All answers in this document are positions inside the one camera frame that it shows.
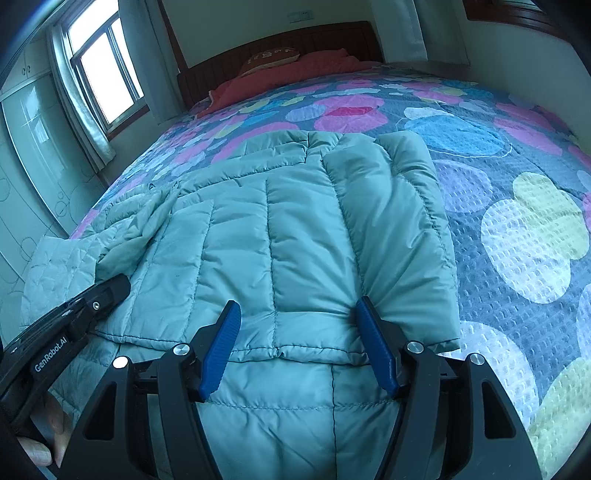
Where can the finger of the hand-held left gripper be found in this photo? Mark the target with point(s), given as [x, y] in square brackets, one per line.
[111, 288]

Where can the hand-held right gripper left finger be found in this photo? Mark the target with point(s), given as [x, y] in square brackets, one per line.
[220, 350]

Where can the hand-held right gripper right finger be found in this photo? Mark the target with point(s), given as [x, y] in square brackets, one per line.
[376, 346]

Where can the teal puffer jacket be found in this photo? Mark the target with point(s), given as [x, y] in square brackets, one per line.
[277, 230]

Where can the person's left hand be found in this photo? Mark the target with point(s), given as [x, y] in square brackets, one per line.
[48, 420]

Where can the glossy white wardrobe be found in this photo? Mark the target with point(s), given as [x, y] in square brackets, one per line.
[32, 152]

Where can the pale bunched curtain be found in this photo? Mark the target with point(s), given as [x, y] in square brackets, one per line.
[78, 110]

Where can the window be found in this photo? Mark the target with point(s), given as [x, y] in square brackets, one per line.
[106, 69]

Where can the circle printed bedspread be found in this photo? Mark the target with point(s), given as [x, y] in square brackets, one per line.
[508, 161]

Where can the red pillow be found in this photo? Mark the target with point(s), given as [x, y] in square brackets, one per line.
[286, 76]

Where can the brown pillow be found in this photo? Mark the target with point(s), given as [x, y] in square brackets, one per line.
[270, 56]

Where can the dark wooden headboard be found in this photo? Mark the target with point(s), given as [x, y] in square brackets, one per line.
[323, 39]

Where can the white hanging curtain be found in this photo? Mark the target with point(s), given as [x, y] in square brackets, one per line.
[401, 27]

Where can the white wall switch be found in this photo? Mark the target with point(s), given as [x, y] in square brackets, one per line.
[300, 16]

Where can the dark wooden frame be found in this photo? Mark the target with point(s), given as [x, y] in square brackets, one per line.
[508, 14]

